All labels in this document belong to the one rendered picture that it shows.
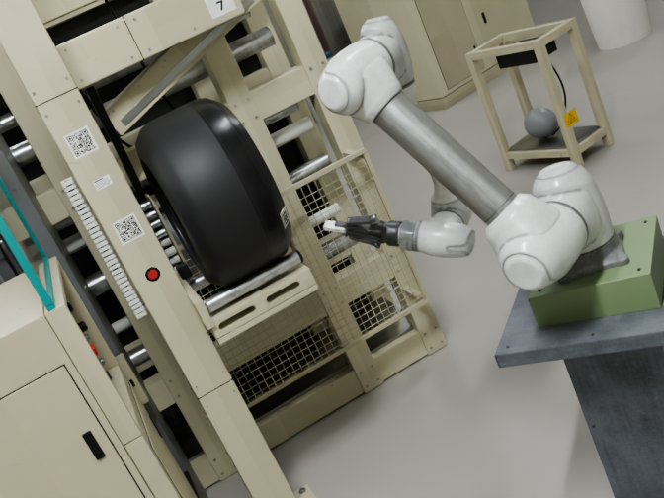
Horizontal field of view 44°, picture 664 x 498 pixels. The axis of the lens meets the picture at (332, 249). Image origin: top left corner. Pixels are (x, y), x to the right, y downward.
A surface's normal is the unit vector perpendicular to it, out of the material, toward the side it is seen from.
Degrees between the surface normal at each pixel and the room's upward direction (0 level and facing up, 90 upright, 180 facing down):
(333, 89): 86
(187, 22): 90
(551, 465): 0
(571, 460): 0
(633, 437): 90
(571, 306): 90
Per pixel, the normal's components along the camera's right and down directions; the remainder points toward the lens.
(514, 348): -0.40, -0.86
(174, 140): -0.10, -0.57
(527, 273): -0.46, 0.58
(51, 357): 0.34, 0.18
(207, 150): 0.05, -0.35
